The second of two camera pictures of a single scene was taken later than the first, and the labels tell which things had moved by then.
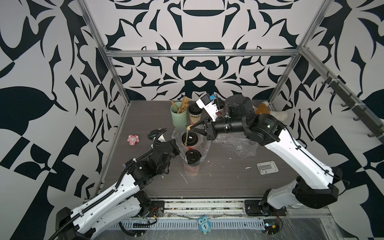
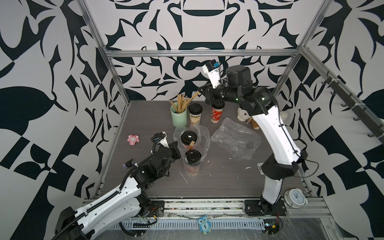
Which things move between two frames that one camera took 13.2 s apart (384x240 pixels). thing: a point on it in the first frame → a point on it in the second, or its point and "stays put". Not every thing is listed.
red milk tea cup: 192,158 stays put
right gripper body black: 224,124 → 223,92
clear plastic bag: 238,143 stays put
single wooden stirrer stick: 188,128 → 191,144
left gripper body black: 174,152 stays put
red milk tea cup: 192,139 stays put
